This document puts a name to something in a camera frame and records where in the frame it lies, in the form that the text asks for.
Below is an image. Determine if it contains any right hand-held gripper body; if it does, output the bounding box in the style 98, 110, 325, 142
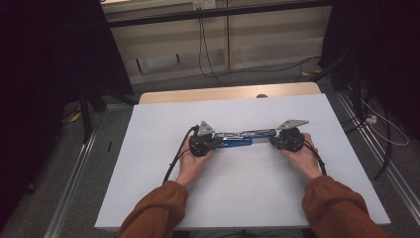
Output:
275, 118, 310, 154

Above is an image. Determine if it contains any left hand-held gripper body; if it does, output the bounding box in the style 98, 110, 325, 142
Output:
188, 120, 220, 159

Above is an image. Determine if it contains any blue stapler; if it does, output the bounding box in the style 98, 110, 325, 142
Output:
214, 128, 277, 149

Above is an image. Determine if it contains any person's left hand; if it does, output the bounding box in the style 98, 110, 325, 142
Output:
175, 135, 216, 188

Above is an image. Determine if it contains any person's right hand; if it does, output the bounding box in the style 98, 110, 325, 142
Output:
279, 132, 323, 181

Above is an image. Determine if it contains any white table sheet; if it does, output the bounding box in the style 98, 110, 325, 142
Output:
94, 93, 392, 230

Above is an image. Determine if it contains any black stand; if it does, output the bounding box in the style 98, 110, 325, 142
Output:
76, 82, 139, 145
309, 49, 368, 124

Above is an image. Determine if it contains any beige wooden cabinet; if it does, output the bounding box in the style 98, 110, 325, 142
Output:
100, 0, 333, 85

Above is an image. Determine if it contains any black horizontal bar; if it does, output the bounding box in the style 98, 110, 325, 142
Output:
107, 0, 333, 29

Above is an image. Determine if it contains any narrow black curtain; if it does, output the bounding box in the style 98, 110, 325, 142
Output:
318, 0, 420, 141

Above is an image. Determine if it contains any wide black curtain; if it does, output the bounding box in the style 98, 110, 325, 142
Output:
0, 0, 135, 232

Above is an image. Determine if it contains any left hand-held gripper black cable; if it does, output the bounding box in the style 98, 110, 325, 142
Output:
161, 124, 201, 185

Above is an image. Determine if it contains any hand-held gripper black cable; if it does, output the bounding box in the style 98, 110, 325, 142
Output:
161, 124, 201, 185
301, 138, 328, 177

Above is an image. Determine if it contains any right hand-held gripper black cable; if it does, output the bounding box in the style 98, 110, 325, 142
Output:
301, 138, 328, 177

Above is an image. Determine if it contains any black floor cable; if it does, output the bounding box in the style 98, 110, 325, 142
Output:
211, 55, 322, 83

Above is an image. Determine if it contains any black hanging cable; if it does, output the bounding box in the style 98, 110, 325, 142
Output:
197, 8, 230, 87

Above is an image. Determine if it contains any black looped cable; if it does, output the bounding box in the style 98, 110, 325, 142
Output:
341, 98, 393, 181

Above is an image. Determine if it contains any white cable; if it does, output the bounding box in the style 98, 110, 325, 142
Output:
361, 98, 411, 148

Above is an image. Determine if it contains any aluminium floor rail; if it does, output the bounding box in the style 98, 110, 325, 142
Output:
334, 90, 420, 216
43, 130, 99, 238

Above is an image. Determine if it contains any wall socket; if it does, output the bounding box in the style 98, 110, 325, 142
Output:
192, 0, 218, 11

